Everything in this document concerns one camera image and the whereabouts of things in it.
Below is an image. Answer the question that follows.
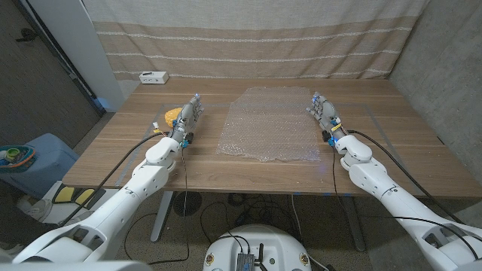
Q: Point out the clear bubble wrap sheet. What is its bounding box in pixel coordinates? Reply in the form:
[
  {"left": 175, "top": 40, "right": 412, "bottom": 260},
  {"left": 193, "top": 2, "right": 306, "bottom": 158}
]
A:
[{"left": 215, "top": 86, "right": 322, "bottom": 163}]

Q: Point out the black round floor disc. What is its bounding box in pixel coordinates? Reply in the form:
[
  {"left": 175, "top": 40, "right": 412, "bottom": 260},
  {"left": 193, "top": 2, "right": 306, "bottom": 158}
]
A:
[{"left": 172, "top": 190, "right": 203, "bottom": 218}]

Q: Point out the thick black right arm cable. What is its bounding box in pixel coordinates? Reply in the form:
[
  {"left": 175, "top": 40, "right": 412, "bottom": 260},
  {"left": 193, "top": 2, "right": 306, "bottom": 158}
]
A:
[{"left": 346, "top": 129, "right": 466, "bottom": 226}]

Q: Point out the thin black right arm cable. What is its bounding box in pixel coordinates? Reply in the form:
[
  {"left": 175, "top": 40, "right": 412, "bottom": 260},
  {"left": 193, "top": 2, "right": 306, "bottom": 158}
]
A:
[{"left": 331, "top": 145, "right": 480, "bottom": 260}]

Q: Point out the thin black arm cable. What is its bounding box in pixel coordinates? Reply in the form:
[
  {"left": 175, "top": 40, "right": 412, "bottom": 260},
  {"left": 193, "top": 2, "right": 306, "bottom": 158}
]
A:
[
  {"left": 148, "top": 146, "right": 191, "bottom": 265},
  {"left": 331, "top": 145, "right": 480, "bottom": 260}
]

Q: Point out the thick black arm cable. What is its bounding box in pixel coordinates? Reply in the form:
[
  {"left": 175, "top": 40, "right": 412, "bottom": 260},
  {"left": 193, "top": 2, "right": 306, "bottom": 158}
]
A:
[
  {"left": 346, "top": 129, "right": 466, "bottom": 226},
  {"left": 56, "top": 130, "right": 170, "bottom": 227}
]

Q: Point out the black door handle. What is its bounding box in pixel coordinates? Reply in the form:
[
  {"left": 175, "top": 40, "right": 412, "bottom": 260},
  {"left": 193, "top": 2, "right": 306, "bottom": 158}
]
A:
[{"left": 15, "top": 28, "right": 38, "bottom": 42}]

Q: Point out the blue storage bin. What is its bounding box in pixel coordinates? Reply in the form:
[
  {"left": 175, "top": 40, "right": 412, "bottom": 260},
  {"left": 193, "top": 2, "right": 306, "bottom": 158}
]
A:
[{"left": 0, "top": 132, "right": 80, "bottom": 199}]

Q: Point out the grey electronics module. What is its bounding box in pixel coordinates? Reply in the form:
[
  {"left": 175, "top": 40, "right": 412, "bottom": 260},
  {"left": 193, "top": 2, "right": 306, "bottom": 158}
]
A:
[{"left": 235, "top": 243, "right": 269, "bottom": 271}]

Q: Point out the teal orange toy bowl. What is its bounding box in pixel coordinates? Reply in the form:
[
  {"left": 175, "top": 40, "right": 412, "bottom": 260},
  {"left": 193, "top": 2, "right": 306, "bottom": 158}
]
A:
[{"left": 0, "top": 145, "right": 37, "bottom": 174}]

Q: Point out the black floor cable bundle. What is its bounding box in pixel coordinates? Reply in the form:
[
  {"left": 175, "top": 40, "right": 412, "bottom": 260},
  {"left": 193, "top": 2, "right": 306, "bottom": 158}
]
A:
[{"left": 199, "top": 192, "right": 302, "bottom": 245}]

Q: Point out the yellow sponge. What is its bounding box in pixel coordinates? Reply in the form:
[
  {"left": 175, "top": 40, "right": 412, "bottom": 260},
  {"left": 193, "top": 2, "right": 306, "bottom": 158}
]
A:
[{"left": 164, "top": 107, "right": 183, "bottom": 129}]

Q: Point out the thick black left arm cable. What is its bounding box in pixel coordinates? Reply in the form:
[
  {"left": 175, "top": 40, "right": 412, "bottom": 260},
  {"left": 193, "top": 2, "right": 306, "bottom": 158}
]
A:
[{"left": 56, "top": 130, "right": 170, "bottom": 227}]

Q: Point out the white power strip box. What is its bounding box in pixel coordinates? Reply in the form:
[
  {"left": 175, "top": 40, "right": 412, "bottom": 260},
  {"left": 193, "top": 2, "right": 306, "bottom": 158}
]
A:
[{"left": 139, "top": 71, "right": 169, "bottom": 85}]

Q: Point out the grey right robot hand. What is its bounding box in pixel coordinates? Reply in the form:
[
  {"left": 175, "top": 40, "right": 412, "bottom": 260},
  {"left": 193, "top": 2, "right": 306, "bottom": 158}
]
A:
[{"left": 306, "top": 91, "right": 348, "bottom": 142}]

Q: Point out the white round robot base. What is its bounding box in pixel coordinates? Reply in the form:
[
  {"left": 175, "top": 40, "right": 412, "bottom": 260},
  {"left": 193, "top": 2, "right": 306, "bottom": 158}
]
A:
[{"left": 202, "top": 224, "right": 313, "bottom": 271}]

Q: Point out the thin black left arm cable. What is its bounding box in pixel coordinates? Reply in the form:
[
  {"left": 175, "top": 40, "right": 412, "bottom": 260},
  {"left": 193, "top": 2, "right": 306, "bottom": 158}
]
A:
[{"left": 148, "top": 146, "right": 191, "bottom": 265}]

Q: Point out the grey table leg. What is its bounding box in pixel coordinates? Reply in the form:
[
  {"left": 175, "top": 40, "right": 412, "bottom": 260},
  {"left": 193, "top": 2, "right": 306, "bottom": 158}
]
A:
[{"left": 340, "top": 196, "right": 367, "bottom": 252}]

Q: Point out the white sneaker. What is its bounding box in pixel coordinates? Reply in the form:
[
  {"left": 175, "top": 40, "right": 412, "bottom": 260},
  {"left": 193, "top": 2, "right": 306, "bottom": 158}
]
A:
[{"left": 17, "top": 195, "right": 53, "bottom": 223}]

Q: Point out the yellow black mat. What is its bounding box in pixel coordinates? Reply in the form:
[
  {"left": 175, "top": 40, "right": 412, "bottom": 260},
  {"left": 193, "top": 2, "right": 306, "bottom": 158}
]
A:
[{"left": 51, "top": 184, "right": 106, "bottom": 210}]

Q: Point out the white table leg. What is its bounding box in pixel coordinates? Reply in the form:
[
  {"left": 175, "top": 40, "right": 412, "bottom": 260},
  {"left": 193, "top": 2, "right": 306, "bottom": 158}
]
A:
[{"left": 150, "top": 190, "right": 175, "bottom": 243}]

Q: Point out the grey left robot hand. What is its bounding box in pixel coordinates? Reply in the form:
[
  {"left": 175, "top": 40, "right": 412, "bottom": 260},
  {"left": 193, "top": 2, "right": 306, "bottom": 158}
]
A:
[{"left": 169, "top": 93, "right": 206, "bottom": 143}]

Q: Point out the beige striped curtain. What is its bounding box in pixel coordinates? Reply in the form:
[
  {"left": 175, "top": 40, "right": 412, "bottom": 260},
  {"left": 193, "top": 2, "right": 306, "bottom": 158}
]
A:
[{"left": 81, "top": 0, "right": 431, "bottom": 81}]

